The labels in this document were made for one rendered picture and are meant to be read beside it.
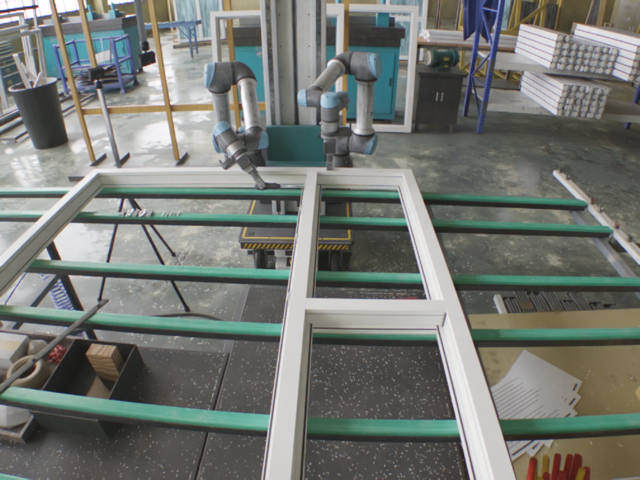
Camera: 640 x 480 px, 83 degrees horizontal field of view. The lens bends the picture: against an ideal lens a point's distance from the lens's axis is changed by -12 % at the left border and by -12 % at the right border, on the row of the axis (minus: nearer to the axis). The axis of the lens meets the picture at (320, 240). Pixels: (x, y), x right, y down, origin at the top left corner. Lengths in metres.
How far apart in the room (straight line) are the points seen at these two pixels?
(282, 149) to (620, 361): 1.92
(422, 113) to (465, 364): 4.44
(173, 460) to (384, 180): 1.33
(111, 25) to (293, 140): 7.68
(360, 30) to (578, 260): 3.44
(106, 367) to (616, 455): 1.54
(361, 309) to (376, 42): 4.38
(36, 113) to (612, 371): 5.77
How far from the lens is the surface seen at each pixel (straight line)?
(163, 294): 2.69
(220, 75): 2.04
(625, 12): 15.14
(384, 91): 5.35
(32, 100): 5.72
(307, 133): 2.38
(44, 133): 5.84
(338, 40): 3.73
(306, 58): 2.36
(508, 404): 1.35
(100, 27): 9.88
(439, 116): 5.29
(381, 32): 5.18
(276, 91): 2.36
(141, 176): 2.00
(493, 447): 0.90
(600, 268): 3.37
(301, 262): 1.23
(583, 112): 5.62
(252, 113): 1.90
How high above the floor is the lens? 1.68
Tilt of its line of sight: 34 degrees down
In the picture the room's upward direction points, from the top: straight up
